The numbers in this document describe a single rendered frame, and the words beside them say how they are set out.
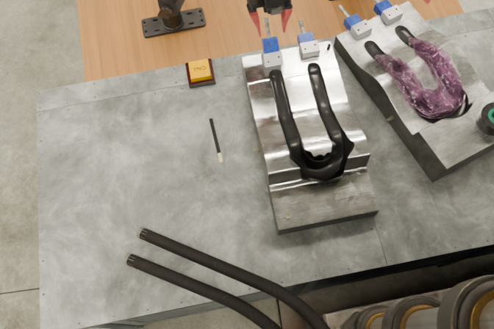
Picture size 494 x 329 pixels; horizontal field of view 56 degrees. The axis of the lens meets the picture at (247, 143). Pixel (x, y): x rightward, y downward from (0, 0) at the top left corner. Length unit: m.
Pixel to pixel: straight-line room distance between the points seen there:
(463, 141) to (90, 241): 1.00
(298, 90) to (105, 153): 0.57
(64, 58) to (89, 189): 1.35
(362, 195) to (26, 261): 1.54
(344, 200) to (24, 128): 1.72
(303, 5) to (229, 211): 0.71
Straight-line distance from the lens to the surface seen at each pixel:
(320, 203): 1.21
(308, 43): 1.34
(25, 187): 2.38
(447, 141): 1.29
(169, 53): 1.50
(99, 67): 1.53
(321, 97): 1.30
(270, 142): 1.19
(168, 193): 1.30
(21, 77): 2.66
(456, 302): 0.52
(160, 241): 1.23
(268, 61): 1.31
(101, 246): 1.31
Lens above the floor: 2.02
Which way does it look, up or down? 68 degrees down
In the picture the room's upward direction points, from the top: 6 degrees counter-clockwise
